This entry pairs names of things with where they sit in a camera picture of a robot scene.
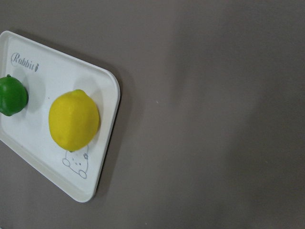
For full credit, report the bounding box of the yellow lemon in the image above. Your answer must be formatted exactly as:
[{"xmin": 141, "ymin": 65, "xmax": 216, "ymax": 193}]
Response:
[{"xmin": 49, "ymin": 89, "xmax": 100, "ymax": 152}]

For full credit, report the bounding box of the green lime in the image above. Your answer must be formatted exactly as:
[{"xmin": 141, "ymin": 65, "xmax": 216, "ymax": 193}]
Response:
[{"xmin": 0, "ymin": 74, "xmax": 29, "ymax": 116}]

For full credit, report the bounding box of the white rabbit tray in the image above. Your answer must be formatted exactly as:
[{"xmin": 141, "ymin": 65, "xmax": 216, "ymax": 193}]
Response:
[{"xmin": 0, "ymin": 31, "xmax": 120, "ymax": 202}]

